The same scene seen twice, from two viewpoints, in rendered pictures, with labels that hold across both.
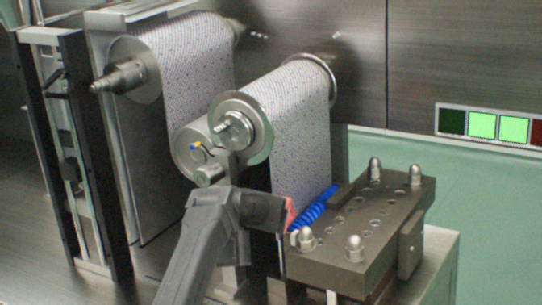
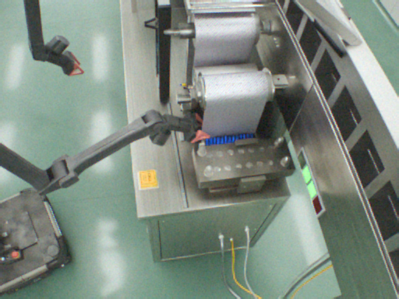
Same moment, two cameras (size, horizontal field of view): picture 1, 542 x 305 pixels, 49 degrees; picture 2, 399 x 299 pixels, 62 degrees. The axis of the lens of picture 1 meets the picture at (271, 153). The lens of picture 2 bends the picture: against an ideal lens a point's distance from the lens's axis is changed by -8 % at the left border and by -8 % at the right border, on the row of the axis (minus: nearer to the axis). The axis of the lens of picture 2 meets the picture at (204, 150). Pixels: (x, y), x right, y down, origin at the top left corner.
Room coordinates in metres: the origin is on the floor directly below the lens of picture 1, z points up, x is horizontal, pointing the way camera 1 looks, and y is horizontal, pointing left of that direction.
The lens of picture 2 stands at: (0.36, -0.52, 2.28)
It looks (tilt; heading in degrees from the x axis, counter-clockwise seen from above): 59 degrees down; 38
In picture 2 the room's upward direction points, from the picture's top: 9 degrees clockwise
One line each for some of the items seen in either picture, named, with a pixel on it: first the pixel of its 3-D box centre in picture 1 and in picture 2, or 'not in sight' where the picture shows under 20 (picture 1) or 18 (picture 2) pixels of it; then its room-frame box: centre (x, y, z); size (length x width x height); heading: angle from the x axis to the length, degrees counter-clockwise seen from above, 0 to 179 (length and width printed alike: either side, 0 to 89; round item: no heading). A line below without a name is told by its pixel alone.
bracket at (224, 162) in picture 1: (223, 226); (187, 117); (1.02, 0.10, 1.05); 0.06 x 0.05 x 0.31; 146
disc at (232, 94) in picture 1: (239, 128); (201, 92); (1.03, 0.05, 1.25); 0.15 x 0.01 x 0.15; 56
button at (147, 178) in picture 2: not in sight; (147, 178); (0.75, 0.05, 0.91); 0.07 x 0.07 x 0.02; 56
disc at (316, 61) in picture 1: (306, 86); (266, 86); (1.24, -0.09, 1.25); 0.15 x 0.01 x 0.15; 56
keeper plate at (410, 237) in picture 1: (412, 244); (251, 184); (1.03, -0.27, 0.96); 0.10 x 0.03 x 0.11; 146
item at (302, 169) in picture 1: (303, 173); (231, 123); (1.10, -0.06, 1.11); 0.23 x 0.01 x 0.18; 146
